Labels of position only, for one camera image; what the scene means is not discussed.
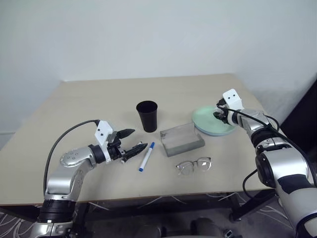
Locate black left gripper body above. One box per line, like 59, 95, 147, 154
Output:
106, 131, 128, 161

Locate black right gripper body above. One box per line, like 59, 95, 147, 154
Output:
216, 98, 230, 124

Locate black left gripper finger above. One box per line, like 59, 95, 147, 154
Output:
116, 128, 136, 140
123, 142, 149, 162

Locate mint green plate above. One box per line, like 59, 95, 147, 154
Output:
192, 105, 237, 135

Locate black plastic cup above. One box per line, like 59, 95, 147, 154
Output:
135, 100, 159, 133

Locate grey translucent glasses case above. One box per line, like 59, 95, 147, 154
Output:
159, 122, 206, 158

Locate white marker with blue cap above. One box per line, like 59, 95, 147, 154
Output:
138, 142, 156, 173

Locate light blue plate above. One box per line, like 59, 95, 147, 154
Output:
194, 122, 237, 137

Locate clear-framed eyeglasses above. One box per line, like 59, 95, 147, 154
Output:
175, 156, 213, 177

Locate dark cabinet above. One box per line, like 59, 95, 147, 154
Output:
279, 78, 317, 159

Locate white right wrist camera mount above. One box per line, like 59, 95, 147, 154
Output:
222, 88, 245, 111

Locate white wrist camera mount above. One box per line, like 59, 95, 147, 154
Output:
94, 120, 115, 163
222, 88, 245, 111

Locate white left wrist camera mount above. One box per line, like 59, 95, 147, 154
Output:
94, 120, 115, 163

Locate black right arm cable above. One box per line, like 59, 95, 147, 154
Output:
217, 105, 317, 199

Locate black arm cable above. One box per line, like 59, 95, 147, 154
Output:
217, 105, 317, 199
43, 119, 101, 196

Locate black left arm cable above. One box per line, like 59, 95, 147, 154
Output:
43, 119, 101, 196

